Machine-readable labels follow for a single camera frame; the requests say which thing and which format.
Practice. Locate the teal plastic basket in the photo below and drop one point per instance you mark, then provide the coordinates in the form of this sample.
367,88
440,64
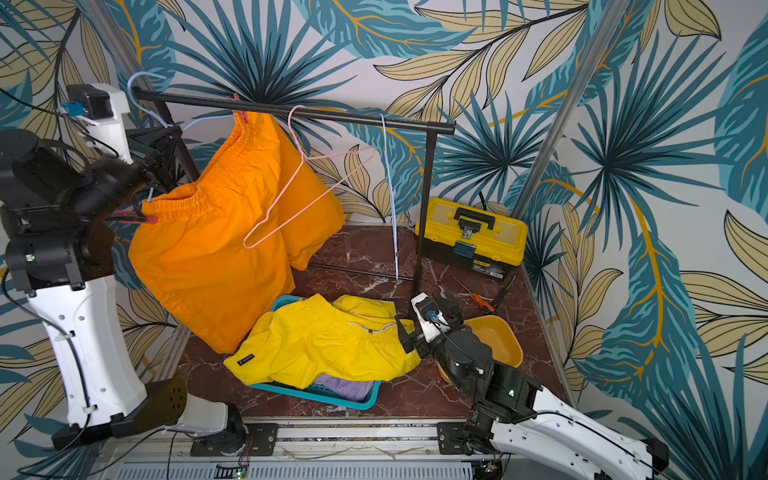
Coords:
322,394

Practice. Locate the pink clothespin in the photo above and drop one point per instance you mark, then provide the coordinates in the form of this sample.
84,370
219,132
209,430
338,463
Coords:
131,217

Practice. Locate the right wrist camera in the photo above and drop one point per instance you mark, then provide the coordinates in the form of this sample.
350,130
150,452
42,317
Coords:
436,315

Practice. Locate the black clothes rack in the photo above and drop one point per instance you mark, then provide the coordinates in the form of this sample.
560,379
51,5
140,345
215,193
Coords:
431,129

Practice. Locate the purple shorts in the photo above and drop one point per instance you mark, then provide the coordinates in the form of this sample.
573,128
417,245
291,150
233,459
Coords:
350,390

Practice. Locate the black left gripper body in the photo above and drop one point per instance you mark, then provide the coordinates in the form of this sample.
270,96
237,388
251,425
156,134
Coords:
147,160

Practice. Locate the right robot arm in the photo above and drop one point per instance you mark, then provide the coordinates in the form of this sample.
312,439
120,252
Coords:
515,414

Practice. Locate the pink wire hanger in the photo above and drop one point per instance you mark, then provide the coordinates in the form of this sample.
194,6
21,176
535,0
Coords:
304,212

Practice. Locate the black handled screwdriver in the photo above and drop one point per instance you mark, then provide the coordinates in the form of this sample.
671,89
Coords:
504,292

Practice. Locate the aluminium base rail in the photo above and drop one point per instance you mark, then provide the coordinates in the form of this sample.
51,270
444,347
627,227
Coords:
318,448

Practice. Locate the orange handled screwdriver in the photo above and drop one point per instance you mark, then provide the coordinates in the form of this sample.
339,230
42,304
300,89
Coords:
480,301

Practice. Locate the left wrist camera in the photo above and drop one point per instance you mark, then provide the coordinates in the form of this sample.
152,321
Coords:
103,107

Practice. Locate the yellow shorts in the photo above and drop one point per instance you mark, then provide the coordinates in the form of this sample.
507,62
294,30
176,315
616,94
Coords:
351,339

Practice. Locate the yellow plastic tray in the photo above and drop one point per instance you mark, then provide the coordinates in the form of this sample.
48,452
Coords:
494,331

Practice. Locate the white wire hanger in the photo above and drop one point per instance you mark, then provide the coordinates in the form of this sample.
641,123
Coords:
390,183

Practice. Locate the yellow black plastic toolbox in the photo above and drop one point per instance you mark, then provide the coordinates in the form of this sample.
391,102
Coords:
472,239

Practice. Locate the blue wire hanger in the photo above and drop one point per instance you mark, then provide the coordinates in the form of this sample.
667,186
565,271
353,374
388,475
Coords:
184,161

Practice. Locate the orange shorts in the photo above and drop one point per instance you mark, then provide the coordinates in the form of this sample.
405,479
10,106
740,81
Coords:
193,260

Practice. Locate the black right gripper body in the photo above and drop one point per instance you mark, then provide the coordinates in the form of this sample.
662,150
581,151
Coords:
411,335

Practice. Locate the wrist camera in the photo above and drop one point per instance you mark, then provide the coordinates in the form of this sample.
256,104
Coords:
103,107
436,315

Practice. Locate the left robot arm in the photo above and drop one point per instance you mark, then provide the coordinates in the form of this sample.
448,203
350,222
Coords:
59,255

